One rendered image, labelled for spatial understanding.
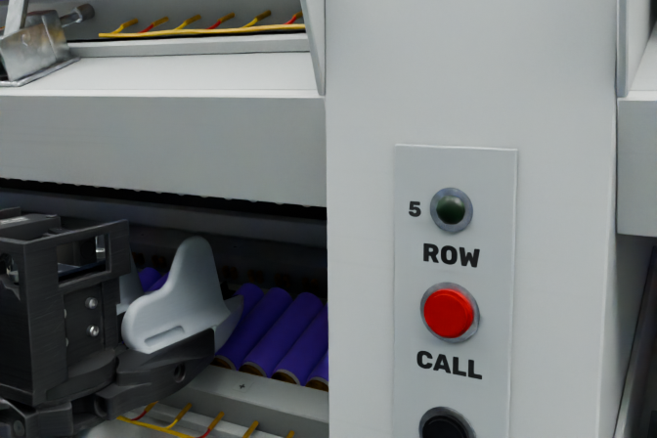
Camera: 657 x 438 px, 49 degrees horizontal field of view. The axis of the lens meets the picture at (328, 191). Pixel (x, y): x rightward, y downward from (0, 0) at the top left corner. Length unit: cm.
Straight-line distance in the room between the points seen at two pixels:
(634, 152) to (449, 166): 5
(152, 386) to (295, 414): 7
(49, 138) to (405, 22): 18
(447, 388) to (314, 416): 11
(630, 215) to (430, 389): 9
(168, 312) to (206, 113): 11
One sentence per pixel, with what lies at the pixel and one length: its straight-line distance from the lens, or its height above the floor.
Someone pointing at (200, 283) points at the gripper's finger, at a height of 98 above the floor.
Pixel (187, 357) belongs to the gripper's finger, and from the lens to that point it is 34.
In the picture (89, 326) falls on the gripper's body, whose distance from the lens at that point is 32.
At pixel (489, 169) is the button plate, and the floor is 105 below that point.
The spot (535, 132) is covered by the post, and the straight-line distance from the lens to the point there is 22.
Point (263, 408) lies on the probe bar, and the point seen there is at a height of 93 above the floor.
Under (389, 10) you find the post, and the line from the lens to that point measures 24.
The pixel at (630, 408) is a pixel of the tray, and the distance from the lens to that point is 31.
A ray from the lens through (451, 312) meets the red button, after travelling 24.
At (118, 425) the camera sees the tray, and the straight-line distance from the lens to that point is 41.
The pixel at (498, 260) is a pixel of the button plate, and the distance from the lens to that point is 23.
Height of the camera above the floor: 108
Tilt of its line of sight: 9 degrees down
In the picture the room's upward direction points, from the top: 1 degrees counter-clockwise
